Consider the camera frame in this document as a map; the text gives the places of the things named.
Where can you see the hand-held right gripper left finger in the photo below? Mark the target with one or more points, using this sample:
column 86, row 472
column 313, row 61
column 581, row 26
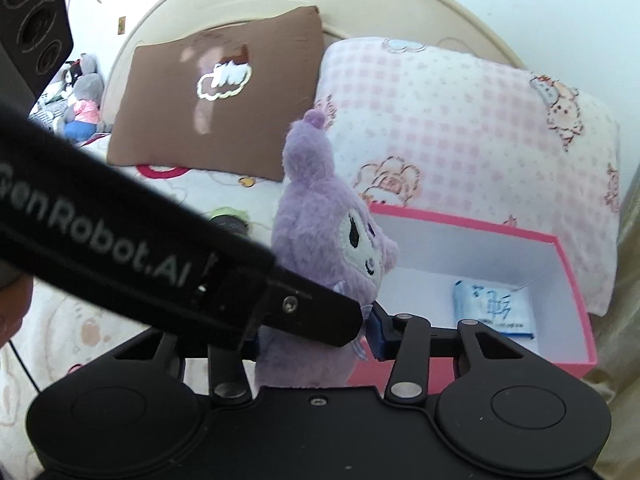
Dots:
column 227, row 375

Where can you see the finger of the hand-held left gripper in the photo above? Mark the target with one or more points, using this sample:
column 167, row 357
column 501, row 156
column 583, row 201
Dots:
column 315, row 310

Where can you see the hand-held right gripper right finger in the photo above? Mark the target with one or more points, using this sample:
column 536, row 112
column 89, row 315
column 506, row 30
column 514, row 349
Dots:
column 380, row 335

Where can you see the purple plush toy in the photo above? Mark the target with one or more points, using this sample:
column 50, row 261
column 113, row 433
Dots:
column 310, row 220

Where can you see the pink cardboard box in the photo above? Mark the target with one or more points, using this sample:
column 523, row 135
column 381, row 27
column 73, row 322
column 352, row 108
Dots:
column 440, row 255

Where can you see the blue wet wipes packet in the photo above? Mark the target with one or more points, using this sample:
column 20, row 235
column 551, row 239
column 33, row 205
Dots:
column 492, row 310

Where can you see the green yarn ball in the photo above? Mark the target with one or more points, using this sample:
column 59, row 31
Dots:
column 227, row 220

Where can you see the bear printed blanket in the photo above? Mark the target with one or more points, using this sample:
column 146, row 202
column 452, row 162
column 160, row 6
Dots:
column 60, row 320

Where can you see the brown pillow with cloud print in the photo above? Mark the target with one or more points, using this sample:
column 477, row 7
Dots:
column 160, row 125

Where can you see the grey plush toy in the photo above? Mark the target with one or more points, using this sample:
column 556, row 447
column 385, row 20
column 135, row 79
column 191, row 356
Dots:
column 87, row 90

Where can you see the black white plush toy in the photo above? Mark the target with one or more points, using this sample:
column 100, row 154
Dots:
column 71, row 77

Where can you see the pink checked cartoon pillow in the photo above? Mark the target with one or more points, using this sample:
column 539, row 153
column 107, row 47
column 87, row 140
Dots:
column 450, row 125

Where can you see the gold curtain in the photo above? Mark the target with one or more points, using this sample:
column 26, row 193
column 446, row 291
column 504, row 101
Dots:
column 625, row 285

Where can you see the brown wall switch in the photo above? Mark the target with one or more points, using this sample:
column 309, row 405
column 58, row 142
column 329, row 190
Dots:
column 121, row 25

